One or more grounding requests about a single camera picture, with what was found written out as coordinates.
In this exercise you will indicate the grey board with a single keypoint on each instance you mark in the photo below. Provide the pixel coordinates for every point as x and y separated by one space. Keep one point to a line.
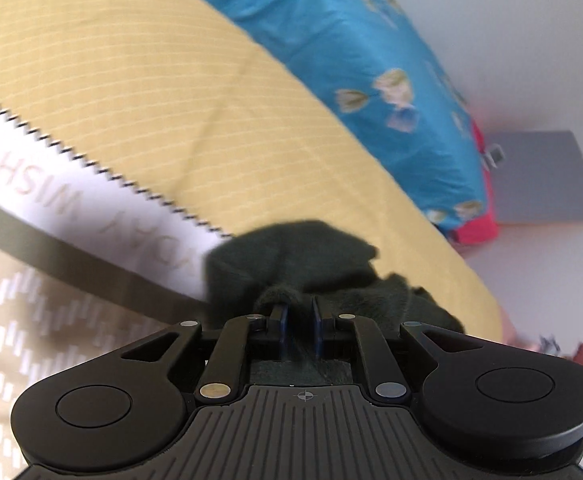
546 180

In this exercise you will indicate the blue floral quilt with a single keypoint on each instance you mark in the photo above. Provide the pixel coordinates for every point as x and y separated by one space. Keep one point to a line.
351 45

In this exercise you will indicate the dark green sweater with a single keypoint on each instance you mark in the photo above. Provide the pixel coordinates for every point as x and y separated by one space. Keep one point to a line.
301 255

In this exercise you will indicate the small pink object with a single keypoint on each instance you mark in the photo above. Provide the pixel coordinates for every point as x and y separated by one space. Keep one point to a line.
582 354

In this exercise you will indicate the yellow patterned blanket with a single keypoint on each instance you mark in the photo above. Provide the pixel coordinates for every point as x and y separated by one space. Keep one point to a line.
171 110

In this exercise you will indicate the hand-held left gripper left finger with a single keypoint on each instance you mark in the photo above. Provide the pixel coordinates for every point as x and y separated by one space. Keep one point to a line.
282 325

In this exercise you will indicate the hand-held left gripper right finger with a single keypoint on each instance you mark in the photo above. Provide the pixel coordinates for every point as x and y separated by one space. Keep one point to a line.
316 325

